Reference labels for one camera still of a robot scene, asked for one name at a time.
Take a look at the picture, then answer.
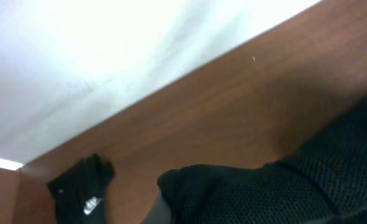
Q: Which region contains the black Nike sock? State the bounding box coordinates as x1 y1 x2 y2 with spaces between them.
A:
47 154 115 224

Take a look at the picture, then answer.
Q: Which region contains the black t-shirt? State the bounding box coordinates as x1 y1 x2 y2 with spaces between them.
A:
157 96 367 223

